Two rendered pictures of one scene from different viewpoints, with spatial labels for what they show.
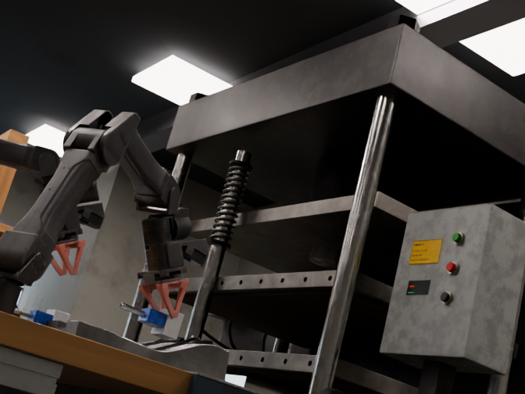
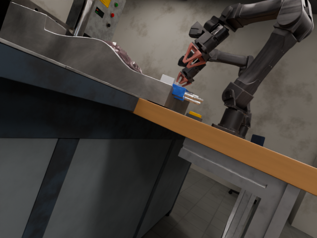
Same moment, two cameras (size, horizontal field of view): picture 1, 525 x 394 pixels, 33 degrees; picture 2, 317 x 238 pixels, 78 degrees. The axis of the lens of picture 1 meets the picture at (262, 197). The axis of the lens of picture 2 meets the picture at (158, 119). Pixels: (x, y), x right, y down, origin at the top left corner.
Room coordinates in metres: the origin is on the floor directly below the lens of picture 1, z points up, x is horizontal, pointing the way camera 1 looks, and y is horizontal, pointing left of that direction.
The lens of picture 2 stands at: (2.51, 1.08, 0.80)
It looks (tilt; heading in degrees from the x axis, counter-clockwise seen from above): 3 degrees down; 236
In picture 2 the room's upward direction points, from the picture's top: 22 degrees clockwise
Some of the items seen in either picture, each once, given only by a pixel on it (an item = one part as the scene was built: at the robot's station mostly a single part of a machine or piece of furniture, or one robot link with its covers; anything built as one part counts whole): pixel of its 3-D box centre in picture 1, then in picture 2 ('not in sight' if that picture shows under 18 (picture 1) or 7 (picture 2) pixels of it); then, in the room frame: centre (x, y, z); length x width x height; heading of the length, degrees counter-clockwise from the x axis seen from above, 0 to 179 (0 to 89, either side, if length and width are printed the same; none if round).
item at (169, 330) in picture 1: (148, 316); not in sight; (1.81, 0.16, 0.93); 0.13 x 0.05 x 0.05; 123
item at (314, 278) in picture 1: (324, 316); not in sight; (3.08, -0.32, 1.26); 1.10 x 0.74 x 0.05; 32
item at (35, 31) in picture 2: not in sight; (103, 64); (2.34, 0.42, 0.85); 0.50 x 0.26 x 0.11; 139
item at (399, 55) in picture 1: (344, 183); not in sight; (3.05, -0.27, 1.75); 1.30 x 0.84 x 0.61; 32
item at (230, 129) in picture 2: not in sight; (230, 121); (1.96, 0.67, 0.84); 0.20 x 0.07 x 0.08; 30
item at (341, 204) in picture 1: (341, 249); not in sight; (3.09, -0.33, 1.51); 1.10 x 0.70 x 0.05; 32
